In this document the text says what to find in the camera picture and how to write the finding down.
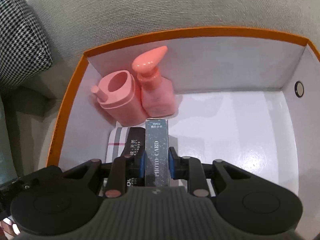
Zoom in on photo card box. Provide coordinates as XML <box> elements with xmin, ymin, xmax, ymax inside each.
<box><xmin>145</xmin><ymin>118</ymin><xmax>171</xmax><ymax>188</ymax></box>

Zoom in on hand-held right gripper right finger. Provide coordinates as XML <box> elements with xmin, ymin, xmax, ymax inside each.
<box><xmin>169</xmin><ymin>147</ymin><xmax>250</xmax><ymax>197</ymax></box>

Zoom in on orange cardboard box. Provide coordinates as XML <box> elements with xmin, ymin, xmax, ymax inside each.
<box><xmin>47</xmin><ymin>26</ymin><xmax>320</xmax><ymax>198</ymax></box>

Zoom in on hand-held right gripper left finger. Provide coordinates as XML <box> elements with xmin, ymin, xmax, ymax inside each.
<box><xmin>62</xmin><ymin>150</ymin><xmax>146</xmax><ymax>198</ymax></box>

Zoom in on plaid zip case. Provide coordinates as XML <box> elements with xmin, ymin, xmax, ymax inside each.
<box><xmin>99</xmin><ymin>126</ymin><xmax>147</xmax><ymax>195</ymax></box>

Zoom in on pink toothbrush cup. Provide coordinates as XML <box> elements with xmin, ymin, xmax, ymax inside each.
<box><xmin>90</xmin><ymin>70</ymin><xmax>145</xmax><ymax>127</ymax></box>

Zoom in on beige sofa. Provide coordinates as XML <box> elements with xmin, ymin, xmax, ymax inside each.
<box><xmin>0</xmin><ymin>0</ymin><xmax>320</xmax><ymax>180</ymax></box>

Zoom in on pink pump bottle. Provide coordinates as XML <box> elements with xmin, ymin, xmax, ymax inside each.
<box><xmin>132</xmin><ymin>45</ymin><xmax>179</xmax><ymax>118</ymax></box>

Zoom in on houndstooth pillow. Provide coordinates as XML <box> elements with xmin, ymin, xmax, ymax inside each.
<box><xmin>0</xmin><ymin>0</ymin><xmax>53</xmax><ymax>88</ymax></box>

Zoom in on light blue pillow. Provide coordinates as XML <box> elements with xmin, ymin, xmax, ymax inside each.
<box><xmin>0</xmin><ymin>97</ymin><xmax>15</xmax><ymax>180</ymax></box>

